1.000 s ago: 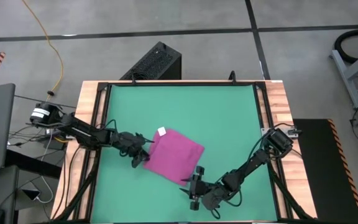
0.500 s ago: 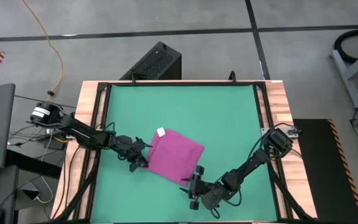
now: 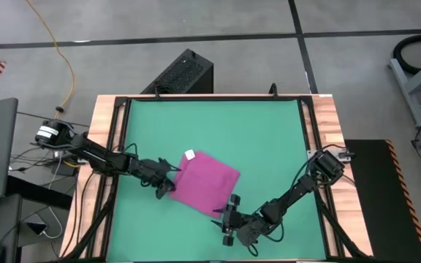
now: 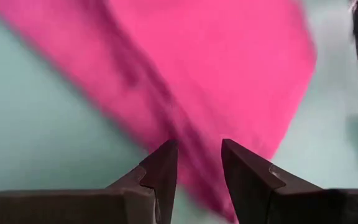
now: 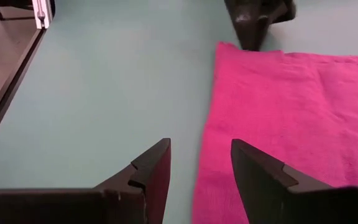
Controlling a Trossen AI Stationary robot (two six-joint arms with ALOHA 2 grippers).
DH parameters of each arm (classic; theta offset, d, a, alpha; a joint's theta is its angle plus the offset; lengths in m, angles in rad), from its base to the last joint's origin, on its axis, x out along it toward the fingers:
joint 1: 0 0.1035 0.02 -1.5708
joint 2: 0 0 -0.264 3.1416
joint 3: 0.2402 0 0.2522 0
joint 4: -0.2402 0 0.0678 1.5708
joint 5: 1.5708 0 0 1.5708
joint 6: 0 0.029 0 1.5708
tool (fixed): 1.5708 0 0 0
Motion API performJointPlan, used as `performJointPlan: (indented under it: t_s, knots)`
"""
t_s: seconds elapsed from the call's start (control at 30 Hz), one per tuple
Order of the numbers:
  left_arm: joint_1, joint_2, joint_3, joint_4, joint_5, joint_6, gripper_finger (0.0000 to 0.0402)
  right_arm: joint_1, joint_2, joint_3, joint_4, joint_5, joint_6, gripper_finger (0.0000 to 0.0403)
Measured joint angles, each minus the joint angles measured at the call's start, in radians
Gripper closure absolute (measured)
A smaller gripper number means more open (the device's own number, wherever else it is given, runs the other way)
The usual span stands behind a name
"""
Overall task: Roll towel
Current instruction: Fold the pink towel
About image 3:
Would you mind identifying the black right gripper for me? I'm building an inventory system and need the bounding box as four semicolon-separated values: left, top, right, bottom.
210;194;259;248

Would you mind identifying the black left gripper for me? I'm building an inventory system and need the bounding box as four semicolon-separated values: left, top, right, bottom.
132;156;182;200

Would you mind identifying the pink towel with white label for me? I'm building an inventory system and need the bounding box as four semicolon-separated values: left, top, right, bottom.
169;148;241;219

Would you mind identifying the green table mat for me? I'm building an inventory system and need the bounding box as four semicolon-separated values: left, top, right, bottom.
107;99;327;261

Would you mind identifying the black computer tower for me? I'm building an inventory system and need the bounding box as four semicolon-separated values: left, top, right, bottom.
140;48;214;95

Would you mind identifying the black smartphone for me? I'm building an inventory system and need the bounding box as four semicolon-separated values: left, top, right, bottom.
26;221;48;237

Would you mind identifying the large black hazard-striped floor mat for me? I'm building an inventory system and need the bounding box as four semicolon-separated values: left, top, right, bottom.
344;139;421;263

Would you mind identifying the grey metal stand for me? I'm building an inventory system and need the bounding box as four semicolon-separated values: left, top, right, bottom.
388;50;421;129

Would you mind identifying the black aluminium table frame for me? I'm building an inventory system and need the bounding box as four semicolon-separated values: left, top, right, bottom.
64;95;371;263

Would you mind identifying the white charging cable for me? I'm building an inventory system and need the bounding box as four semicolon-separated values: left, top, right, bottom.
39;204;64;240

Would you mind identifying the yellow cable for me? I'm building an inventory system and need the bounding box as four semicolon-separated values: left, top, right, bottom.
26;0;77;169

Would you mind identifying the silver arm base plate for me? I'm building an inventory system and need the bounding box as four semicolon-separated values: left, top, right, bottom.
307;148;356;162

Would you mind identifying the thin straight black cable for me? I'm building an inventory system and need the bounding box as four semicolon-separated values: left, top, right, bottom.
16;110;89;128

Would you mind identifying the black hose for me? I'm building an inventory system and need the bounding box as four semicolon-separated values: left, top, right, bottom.
392;34;421;76

